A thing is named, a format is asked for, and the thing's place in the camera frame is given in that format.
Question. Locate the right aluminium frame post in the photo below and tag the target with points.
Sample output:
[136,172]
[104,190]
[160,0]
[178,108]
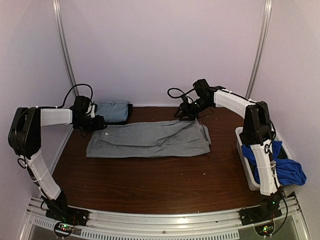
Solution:
[264,30]

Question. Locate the white laundry basket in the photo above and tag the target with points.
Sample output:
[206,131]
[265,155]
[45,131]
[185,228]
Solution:
[246,165]

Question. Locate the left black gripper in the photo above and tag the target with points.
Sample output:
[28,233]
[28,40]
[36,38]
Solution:
[99,124]

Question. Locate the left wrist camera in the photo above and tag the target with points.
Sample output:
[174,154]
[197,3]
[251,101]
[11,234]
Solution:
[92,110]

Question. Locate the left aluminium frame post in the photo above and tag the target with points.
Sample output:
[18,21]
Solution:
[63,41]

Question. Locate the grey polo shirt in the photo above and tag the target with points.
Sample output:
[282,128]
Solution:
[172,138]

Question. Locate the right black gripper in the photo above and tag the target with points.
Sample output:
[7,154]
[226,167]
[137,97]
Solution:
[186,111]

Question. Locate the blue garment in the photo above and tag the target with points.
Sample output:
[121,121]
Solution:
[289,172]

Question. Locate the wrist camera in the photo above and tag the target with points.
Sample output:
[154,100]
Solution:
[92,110]
[187,99]

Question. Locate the aluminium frame post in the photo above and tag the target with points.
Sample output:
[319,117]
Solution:
[63,41]
[264,30]

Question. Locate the folded black garment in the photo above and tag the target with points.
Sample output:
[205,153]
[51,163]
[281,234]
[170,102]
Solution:
[129,112]

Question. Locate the front aluminium rail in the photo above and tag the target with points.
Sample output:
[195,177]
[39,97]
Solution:
[218,225]

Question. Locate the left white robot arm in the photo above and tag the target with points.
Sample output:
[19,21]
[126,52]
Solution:
[25,138]

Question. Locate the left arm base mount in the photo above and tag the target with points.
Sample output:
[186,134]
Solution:
[73,216]

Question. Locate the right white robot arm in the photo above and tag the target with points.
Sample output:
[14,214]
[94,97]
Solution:
[258,131]

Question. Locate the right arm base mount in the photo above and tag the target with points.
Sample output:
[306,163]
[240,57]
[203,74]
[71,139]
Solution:
[258,214]

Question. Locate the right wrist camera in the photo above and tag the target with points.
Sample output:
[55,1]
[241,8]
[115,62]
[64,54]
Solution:
[187,99]

